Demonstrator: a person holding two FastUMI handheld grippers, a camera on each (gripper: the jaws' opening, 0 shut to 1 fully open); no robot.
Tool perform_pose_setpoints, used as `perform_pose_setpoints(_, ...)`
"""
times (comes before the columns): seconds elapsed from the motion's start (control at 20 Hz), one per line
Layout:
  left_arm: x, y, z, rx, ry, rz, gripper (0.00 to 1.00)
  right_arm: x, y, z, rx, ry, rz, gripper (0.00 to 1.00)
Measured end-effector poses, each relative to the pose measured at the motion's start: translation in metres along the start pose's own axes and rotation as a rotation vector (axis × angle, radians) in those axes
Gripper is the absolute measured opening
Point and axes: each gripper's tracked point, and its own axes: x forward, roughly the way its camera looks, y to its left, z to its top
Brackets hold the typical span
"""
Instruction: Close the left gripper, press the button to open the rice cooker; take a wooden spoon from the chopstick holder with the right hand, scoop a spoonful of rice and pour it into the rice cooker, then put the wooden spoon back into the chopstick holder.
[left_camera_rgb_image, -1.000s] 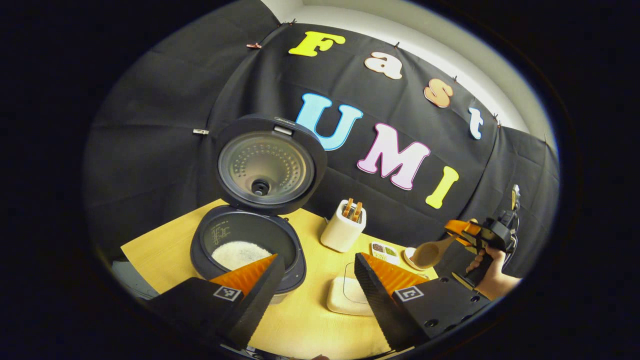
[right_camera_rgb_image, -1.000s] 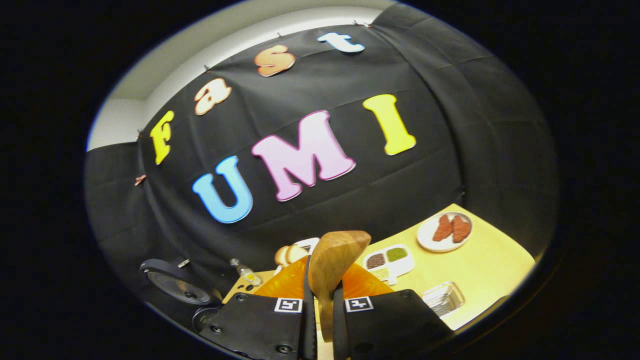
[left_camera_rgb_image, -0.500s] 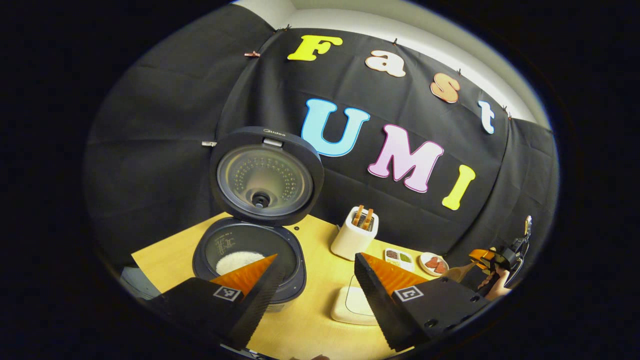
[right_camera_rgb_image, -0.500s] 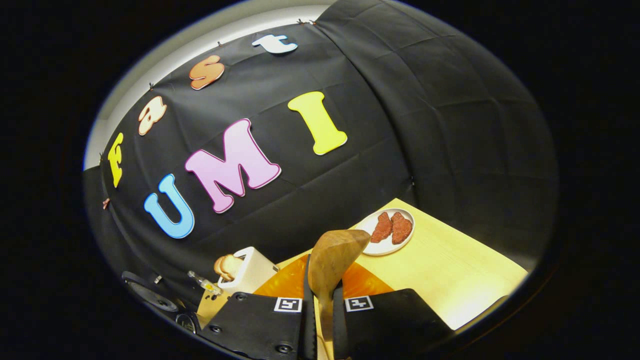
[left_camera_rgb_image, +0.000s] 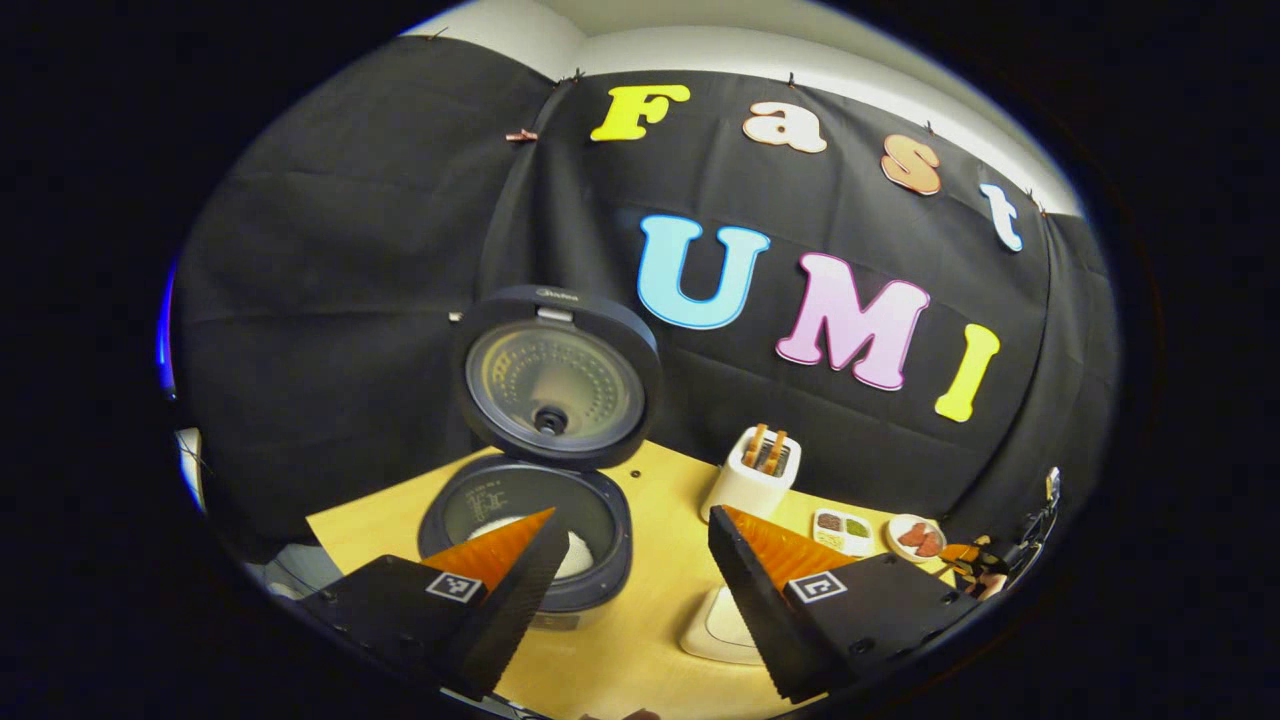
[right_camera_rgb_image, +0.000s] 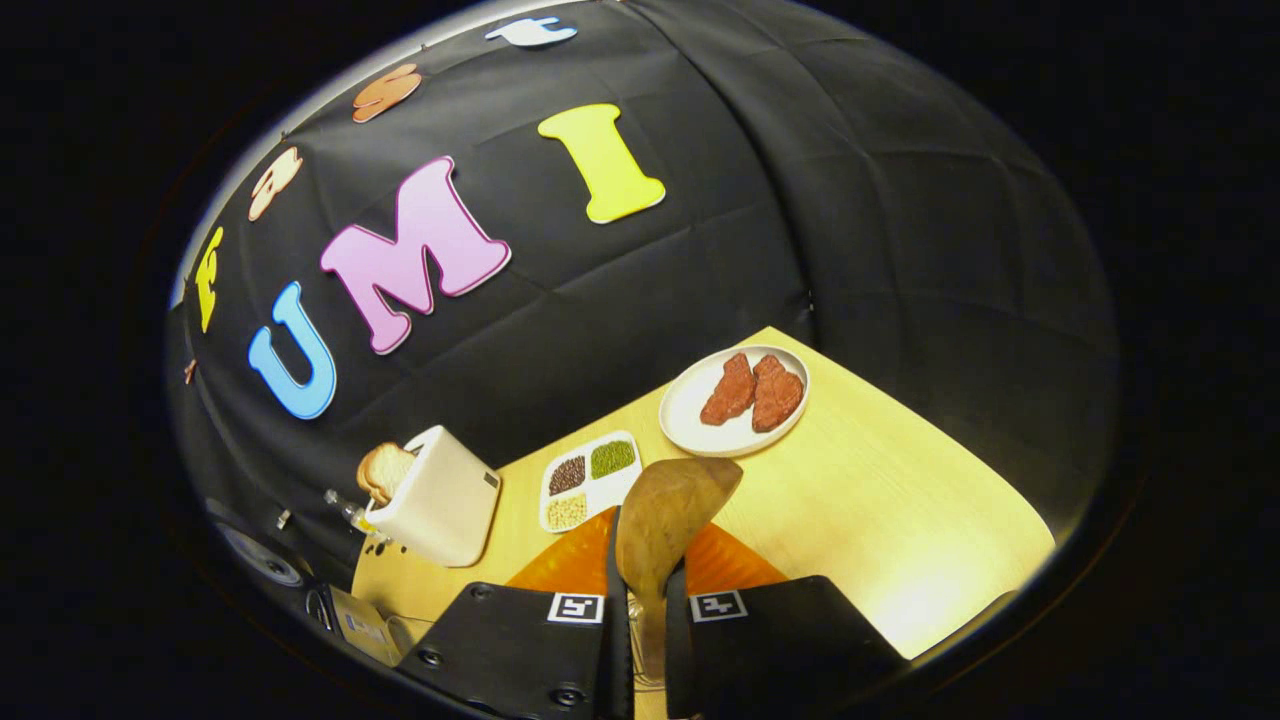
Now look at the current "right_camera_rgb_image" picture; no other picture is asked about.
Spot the dark rice cooker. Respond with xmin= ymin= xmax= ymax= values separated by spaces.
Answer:
xmin=205 ymin=495 xmax=441 ymax=671

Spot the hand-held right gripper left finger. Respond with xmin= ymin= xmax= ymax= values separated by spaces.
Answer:
xmin=396 ymin=506 xmax=635 ymax=720

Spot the wooden spoon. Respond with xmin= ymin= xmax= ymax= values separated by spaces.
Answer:
xmin=615 ymin=457 xmax=744 ymax=691

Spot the red meat piece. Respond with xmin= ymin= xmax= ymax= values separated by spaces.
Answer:
xmin=750 ymin=354 xmax=806 ymax=434
xmin=699 ymin=352 xmax=758 ymax=428

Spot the white divided bean dish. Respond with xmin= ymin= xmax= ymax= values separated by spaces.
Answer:
xmin=540 ymin=430 xmax=643 ymax=534

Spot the white toaster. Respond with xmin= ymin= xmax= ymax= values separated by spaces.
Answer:
xmin=365 ymin=425 xmax=501 ymax=568

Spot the toast bread slice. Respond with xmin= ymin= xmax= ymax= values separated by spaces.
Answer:
xmin=356 ymin=442 xmax=416 ymax=506

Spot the clear water bottle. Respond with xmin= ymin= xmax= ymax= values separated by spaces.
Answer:
xmin=323 ymin=488 xmax=376 ymax=536

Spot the white round plate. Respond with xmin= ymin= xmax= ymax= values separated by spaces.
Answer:
xmin=660 ymin=345 xmax=811 ymax=458

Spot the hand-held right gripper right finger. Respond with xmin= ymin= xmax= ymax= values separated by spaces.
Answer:
xmin=664 ymin=520 xmax=913 ymax=720

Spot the black backdrop cloth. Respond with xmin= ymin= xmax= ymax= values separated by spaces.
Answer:
xmin=165 ymin=0 xmax=1121 ymax=601

